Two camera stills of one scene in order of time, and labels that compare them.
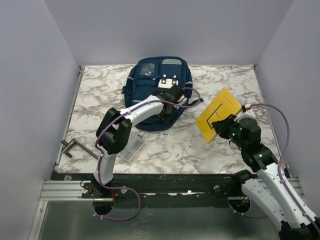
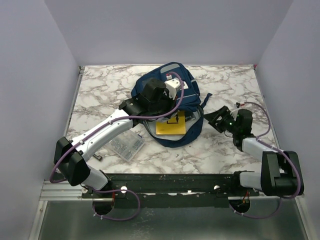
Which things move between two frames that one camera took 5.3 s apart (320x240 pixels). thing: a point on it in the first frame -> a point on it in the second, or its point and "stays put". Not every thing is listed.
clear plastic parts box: [135, 143] stays put
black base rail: [159, 190] stays put
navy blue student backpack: [148, 75] -> [189, 100]
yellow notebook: [224, 105] -> [174, 126]
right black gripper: [220, 126] stays put
